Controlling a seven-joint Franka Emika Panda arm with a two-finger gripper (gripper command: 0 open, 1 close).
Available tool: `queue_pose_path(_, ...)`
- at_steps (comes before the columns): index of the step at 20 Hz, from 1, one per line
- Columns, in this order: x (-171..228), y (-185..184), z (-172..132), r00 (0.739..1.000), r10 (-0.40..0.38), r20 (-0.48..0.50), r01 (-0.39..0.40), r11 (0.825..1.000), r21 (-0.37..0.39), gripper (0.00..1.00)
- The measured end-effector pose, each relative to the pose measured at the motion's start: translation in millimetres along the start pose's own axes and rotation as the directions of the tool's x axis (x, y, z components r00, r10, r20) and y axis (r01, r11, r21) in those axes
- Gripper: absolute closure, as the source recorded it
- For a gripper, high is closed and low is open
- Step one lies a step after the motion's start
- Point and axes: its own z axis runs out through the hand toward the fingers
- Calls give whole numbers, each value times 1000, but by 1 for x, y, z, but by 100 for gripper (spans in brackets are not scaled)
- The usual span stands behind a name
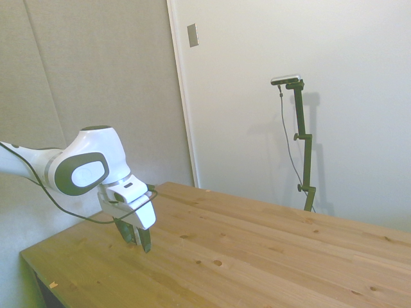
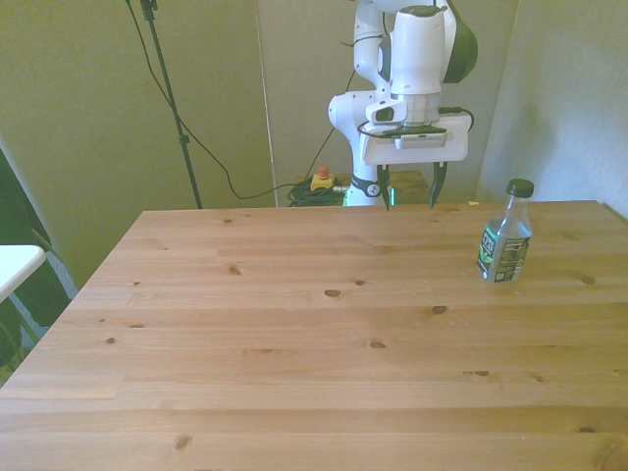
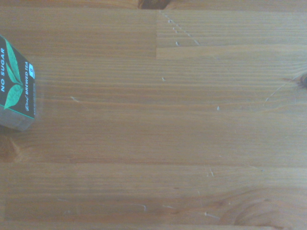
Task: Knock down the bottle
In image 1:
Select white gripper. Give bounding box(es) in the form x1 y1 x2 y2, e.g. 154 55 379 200
98 190 157 254

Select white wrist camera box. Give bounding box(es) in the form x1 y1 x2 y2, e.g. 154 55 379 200
105 176 151 206

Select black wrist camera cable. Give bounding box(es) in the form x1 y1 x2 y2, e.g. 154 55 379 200
0 141 160 225

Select white door frame strip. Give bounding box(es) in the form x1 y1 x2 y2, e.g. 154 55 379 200
166 0 200 189

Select black camera stand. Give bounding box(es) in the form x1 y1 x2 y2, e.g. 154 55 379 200
284 80 317 212

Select grey wall switch plate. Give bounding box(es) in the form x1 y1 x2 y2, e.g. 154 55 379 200
187 23 200 48

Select silver exterior camera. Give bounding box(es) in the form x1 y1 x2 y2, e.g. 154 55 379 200
270 73 302 86

